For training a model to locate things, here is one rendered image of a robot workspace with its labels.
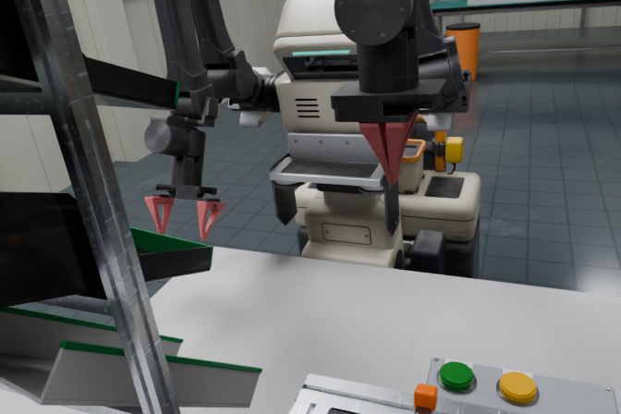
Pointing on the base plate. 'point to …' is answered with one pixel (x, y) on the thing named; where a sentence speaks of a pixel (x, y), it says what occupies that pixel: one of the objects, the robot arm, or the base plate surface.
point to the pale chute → (103, 366)
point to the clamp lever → (425, 398)
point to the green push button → (456, 376)
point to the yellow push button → (517, 387)
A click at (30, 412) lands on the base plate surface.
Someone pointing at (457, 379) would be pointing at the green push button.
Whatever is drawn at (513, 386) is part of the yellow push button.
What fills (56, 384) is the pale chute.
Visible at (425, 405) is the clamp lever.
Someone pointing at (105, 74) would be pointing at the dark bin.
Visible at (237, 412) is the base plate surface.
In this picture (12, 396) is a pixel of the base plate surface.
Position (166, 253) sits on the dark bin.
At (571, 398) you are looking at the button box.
